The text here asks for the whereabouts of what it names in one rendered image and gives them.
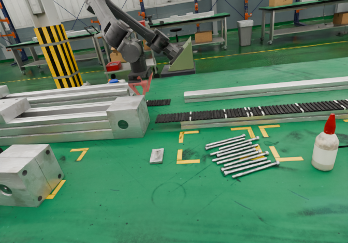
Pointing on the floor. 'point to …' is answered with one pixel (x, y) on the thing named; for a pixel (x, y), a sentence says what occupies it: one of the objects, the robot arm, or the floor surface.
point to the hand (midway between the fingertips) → (144, 93)
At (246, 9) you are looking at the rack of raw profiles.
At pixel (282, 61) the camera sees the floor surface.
